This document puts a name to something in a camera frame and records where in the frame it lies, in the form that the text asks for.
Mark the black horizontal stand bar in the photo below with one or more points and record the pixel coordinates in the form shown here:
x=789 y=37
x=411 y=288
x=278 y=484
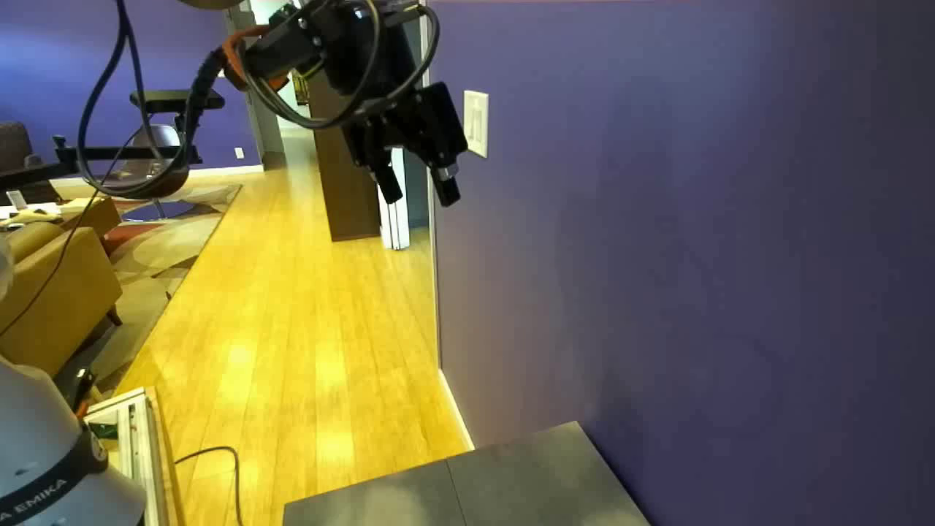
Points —
x=96 y=156

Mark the white wall outlet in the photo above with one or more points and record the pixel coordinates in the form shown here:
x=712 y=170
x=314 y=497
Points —
x=237 y=152

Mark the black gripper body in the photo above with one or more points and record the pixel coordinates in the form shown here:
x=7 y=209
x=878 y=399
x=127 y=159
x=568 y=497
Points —
x=339 y=48

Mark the black camera on stand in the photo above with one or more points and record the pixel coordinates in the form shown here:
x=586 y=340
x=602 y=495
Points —
x=175 y=96

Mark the orange wrist mount piece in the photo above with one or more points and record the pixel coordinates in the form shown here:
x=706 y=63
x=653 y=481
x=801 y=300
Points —
x=235 y=51

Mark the white door frame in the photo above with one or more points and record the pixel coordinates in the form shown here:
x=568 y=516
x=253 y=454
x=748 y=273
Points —
x=397 y=209

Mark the patterned floor rug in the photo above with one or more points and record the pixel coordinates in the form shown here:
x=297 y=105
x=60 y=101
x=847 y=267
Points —
x=162 y=243

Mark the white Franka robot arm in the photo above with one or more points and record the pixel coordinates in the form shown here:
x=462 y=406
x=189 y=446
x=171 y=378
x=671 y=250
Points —
x=38 y=456

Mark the white box with green parts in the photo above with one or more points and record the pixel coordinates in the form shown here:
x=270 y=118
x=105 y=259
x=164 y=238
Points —
x=133 y=438

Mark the dark brown wooden cabinet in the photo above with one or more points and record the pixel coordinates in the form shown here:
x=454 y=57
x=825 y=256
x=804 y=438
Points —
x=351 y=184

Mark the white baseboard strip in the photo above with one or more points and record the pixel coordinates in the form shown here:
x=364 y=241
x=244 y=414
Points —
x=457 y=411

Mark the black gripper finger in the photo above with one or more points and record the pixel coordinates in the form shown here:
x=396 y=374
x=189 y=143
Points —
x=438 y=134
x=386 y=175

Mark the cardboard box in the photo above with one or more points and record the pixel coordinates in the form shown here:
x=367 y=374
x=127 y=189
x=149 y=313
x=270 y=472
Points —
x=60 y=294

